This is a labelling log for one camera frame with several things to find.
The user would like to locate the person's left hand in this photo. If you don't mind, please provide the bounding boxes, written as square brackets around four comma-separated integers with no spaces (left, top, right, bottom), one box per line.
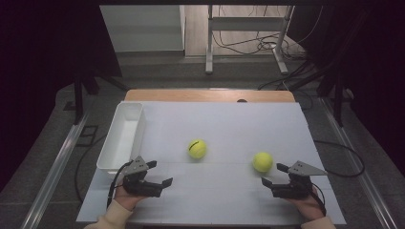
[114,182,147,212]

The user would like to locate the black looped floor cable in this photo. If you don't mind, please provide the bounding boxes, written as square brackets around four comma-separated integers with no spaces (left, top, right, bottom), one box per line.
[313,139,366,178]

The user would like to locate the metal floor rail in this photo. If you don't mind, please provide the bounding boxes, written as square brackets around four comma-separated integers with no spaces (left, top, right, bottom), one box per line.
[20,113,92,229]
[319,96,399,229]

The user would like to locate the thin black floor cables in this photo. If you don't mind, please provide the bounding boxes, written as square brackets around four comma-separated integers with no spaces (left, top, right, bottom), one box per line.
[212,4,324,61]

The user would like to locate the thick black floor cables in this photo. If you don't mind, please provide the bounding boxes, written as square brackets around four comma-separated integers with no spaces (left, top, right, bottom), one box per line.
[257,60,323,92]

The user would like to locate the dark curtain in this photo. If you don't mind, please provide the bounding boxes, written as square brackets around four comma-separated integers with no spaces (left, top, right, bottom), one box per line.
[288,0,405,177]
[0,0,122,192]

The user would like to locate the yellow tennis ball black mark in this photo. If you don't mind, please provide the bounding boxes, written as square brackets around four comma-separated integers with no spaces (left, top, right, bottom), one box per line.
[186,138,208,160]

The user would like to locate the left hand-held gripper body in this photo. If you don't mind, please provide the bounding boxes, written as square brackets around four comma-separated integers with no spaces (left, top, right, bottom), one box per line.
[122,156,163,198]

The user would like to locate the black stand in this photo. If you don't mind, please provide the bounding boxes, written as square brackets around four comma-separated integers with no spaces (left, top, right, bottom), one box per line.
[63,73,128,126]
[318,73,354,128]

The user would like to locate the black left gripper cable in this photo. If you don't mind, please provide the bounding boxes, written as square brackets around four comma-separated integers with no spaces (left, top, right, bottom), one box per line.
[106,159,134,209]

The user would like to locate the black curved floor cable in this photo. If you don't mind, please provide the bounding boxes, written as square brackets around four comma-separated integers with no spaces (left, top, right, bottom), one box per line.
[75,133,108,204]

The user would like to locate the black floor frame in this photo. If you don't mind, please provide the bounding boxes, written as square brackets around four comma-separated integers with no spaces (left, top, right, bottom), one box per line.
[75,125,99,148]

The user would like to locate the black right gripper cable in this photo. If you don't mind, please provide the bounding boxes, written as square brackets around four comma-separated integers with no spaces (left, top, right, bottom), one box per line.
[311,182,328,218]

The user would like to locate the white cabinet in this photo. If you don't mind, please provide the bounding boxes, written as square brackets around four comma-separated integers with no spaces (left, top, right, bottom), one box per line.
[99,4,186,53]

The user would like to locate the person's right hand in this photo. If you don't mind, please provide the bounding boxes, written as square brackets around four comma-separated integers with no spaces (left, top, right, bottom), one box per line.
[288,185,326,221]

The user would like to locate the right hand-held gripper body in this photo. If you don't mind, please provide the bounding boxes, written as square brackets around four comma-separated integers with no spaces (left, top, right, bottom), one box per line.
[270,160,329,199]

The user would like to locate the white table sheet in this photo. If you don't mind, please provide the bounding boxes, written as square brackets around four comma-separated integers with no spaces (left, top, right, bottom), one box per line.
[75,100,347,225]

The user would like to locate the white metal stand frame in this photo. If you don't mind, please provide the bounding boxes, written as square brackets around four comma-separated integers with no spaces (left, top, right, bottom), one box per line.
[204,4,295,75]

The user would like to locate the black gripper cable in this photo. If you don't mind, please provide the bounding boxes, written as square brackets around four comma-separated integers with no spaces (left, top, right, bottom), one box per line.
[106,159,134,209]
[311,182,328,218]

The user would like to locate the white plastic bin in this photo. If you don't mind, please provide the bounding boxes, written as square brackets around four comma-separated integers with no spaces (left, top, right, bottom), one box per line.
[96,101,147,176]

